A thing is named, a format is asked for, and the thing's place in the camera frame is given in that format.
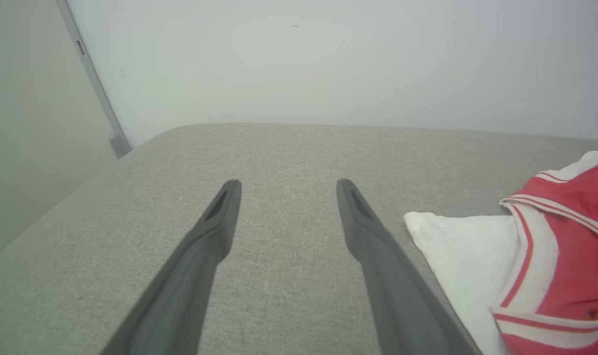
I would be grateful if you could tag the grey fabric sofa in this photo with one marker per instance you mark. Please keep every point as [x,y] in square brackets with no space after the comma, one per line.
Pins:
[289,222]

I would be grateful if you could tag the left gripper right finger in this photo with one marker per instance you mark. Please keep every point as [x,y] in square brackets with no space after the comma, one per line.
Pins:
[402,305]

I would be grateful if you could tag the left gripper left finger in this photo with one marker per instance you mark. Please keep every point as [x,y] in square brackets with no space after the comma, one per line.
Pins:
[180,296]

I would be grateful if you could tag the red and white jersey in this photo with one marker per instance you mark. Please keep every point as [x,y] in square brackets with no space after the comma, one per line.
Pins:
[575,246]

